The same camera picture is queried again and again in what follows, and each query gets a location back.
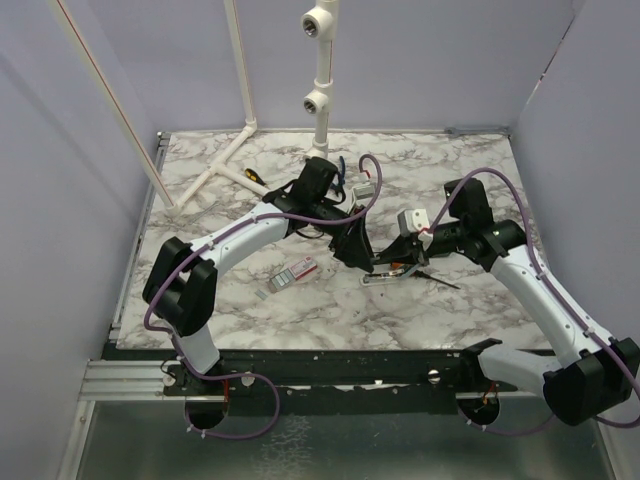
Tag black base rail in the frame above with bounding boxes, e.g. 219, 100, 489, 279
102, 344, 531, 416

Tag aluminium frame rail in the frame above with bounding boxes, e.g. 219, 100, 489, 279
54, 132, 169, 480

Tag yellow black screwdriver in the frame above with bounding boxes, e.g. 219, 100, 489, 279
244, 168, 267, 187

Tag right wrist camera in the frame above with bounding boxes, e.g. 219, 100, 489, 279
397, 209, 433, 248

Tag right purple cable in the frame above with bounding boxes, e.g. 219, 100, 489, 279
424, 167, 640, 435

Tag blue handled pliers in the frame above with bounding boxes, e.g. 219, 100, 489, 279
330, 155, 346, 196

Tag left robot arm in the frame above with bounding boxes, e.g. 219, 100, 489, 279
142, 157, 374, 395

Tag white pvc pipe frame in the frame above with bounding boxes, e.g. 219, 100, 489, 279
50, 1, 340, 215

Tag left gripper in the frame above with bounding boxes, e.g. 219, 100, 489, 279
311, 197, 376, 273

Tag orange handled screwdriver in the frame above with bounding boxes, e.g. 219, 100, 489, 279
391, 262, 460, 290

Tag purple cable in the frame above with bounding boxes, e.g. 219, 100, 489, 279
143, 154, 385, 441
424, 167, 640, 435

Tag red white staple box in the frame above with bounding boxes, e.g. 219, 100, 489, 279
268, 256, 318, 293

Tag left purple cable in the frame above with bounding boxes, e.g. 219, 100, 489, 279
143, 154, 385, 441

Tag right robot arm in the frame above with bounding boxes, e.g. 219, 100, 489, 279
374, 177, 639, 426

